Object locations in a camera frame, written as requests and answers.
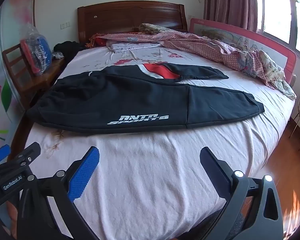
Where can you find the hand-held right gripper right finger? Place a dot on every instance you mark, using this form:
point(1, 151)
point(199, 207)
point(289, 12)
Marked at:
point(213, 170)

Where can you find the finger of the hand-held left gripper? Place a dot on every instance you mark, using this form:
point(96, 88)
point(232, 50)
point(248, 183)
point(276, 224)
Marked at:
point(0, 152)
point(28, 152)

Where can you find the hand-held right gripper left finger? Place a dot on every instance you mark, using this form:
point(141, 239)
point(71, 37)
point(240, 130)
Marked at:
point(85, 172)

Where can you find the black sports pants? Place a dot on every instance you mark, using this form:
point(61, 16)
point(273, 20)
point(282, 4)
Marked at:
point(115, 97)

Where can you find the floral wardrobe door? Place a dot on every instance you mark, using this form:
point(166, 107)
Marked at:
point(0, 92)

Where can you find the bed with white sheet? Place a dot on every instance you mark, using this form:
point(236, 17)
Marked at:
point(152, 167)

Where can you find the brown wooden chair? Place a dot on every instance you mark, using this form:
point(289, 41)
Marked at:
point(40, 82)

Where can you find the plastic bag of clothes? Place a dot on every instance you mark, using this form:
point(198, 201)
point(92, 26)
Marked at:
point(40, 52)

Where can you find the pile of black clothes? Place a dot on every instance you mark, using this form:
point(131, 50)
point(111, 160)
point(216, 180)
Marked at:
point(68, 51)

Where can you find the pink patterned quilt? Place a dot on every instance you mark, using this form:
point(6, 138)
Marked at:
point(190, 42)

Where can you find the red cloth with orange fringe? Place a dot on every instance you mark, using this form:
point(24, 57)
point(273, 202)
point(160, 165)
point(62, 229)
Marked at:
point(97, 41)

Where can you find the folded white floral sheet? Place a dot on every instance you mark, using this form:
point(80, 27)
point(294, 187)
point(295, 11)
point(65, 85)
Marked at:
point(132, 47)

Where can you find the patterned pillow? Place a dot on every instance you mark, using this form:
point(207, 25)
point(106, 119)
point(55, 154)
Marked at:
point(152, 27)

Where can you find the brown wooden headboard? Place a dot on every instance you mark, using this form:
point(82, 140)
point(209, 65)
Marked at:
point(127, 17)

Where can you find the window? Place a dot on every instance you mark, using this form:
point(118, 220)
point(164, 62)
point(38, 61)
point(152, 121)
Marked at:
point(277, 17)

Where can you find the maroon curtain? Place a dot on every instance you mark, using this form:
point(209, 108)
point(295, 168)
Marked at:
point(230, 5)

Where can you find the white wall socket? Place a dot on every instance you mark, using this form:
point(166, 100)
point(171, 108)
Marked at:
point(65, 25)

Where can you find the pink bed guard rail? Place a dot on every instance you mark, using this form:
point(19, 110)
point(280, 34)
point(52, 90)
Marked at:
point(215, 30)

